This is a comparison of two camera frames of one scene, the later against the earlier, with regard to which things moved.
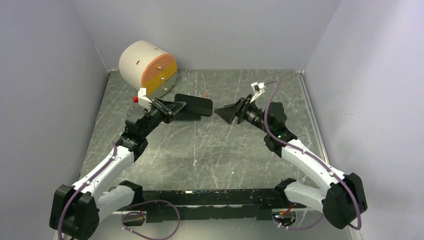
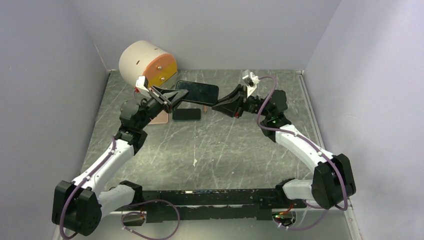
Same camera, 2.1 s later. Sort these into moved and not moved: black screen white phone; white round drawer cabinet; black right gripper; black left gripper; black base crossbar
Moved: black right gripper; black left gripper
Not moved: black base crossbar; black screen white phone; white round drawer cabinet
